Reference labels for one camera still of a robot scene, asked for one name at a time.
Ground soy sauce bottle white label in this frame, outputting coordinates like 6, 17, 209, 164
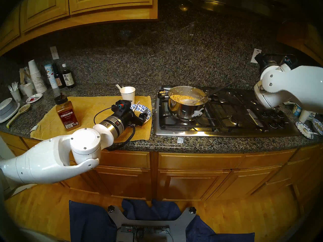
61, 63, 75, 88

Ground black handled serving spoon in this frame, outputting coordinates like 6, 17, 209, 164
180, 82, 232, 105

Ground small plate with red stain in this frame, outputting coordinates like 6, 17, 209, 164
26, 93, 43, 104

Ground dark blue cloth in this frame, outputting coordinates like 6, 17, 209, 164
69, 199, 255, 242

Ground stainless steel pot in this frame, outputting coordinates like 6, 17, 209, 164
158, 86, 210, 122

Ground wooden upper cabinet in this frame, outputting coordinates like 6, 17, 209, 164
276, 20, 323, 65
0, 0, 158, 55

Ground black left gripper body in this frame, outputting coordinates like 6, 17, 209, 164
116, 105, 140, 128

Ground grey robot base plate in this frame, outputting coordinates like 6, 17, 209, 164
108, 206, 197, 242

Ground yellow towel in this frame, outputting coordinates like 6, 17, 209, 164
30, 95, 153, 141

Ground wooden lower cabinets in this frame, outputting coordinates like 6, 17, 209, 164
0, 131, 323, 206

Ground ground cinnamon jar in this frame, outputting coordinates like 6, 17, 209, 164
55, 93, 80, 132

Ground blue patterned paper plate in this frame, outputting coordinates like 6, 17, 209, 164
295, 122, 319, 139

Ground stack of white paper cups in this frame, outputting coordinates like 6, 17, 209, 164
28, 59, 47, 94

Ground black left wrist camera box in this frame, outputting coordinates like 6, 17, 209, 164
112, 100, 132, 113

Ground white ceramic bowl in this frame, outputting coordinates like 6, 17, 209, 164
0, 98, 13, 116

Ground stainless gas cooktop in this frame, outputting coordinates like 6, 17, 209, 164
153, 85, 301, 138

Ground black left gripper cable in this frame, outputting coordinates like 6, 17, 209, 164
93, 107, 136, 151

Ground dirty wooden spoon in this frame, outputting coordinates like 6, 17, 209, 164
6, 104, 31, 128

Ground small dark glass bottle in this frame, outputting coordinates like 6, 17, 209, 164
53, 64, 63, 88

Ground oatmeal mass in pot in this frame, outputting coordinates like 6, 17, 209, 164
170, 94, 200, 104

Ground white blue salt canister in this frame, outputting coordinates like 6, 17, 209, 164
44, 64, 59, 89

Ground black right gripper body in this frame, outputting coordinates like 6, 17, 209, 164
255, 53, 277, 73

